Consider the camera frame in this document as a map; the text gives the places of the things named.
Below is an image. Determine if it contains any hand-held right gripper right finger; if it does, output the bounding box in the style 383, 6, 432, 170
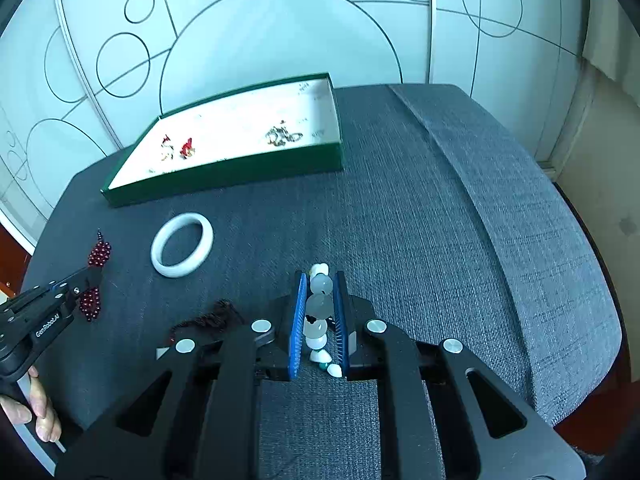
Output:
334, 271, 587, 480

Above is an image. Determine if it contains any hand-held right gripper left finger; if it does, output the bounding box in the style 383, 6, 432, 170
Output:
55, 270, 308, 480

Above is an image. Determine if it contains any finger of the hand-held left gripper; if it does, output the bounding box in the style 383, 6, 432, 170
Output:
47, 265, 103, 306

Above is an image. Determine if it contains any white stone bead necklace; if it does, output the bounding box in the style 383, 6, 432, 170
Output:
172, 262, 346, 378

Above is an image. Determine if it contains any dark red bead bracelet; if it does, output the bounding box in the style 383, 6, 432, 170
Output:
74, 229, 112, 322

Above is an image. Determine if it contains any white pearl necklace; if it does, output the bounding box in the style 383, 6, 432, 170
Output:
264, 120, 304, 147

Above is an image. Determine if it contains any green cardboard box tray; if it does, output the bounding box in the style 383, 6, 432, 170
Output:
100, 72, 346, 208

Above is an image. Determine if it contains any person's left hand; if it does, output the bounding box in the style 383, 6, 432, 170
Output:
0, 365, 63, 443

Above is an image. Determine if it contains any white jade bangle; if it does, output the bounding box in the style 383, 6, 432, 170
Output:
150, 212, 215, 278

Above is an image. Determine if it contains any frosted glass sliding door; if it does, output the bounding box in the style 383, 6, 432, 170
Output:
0, 0, 121, 231
55, 0, 436, 151
430, 0, 591, 161

